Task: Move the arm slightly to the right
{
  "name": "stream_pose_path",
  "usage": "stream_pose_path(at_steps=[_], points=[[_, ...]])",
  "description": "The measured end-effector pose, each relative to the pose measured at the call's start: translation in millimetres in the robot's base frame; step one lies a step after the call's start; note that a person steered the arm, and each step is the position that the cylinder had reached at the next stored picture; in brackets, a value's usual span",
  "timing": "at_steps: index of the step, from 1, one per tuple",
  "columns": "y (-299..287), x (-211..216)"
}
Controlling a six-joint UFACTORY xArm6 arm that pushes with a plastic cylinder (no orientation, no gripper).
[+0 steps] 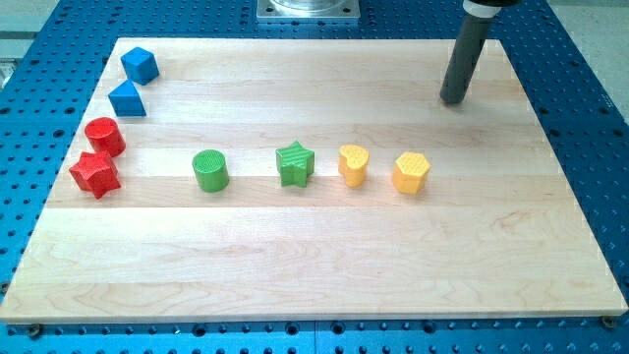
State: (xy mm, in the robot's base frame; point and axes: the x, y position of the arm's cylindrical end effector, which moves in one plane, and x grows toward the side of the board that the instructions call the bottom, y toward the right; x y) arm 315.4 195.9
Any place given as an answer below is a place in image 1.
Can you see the green star block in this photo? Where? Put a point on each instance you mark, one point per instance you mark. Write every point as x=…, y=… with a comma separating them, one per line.
x=295, y=164

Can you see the blue triangular prism block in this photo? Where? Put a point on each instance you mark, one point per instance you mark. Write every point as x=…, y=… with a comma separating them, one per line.
x=126, y=100

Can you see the light wooden board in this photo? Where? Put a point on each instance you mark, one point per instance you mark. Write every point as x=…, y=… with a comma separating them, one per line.
x=496, y=231

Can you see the blue cube block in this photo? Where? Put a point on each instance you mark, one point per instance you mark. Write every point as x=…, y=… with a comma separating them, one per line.
x=140, y=66

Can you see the red star block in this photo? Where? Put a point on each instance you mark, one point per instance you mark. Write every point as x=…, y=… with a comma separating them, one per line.
x=96, y=172

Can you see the green cylinder block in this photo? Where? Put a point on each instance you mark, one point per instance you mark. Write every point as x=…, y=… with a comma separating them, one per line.
x=211, y=170

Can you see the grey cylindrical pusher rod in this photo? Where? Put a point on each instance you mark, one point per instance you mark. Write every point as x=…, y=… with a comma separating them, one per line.
x=464, y=58

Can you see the silver robot base mount plate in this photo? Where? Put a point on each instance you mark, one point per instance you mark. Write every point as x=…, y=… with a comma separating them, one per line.
x=276, y=10

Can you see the yellow heart block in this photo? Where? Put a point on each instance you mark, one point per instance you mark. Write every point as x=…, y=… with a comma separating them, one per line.
x=353, y=164

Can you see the red cylinder block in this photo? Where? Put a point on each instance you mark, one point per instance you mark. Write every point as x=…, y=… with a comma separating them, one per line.
x=103, y=134

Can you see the yellow hexagon block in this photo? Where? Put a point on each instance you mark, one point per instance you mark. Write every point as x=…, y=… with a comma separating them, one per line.
x=410, y=173

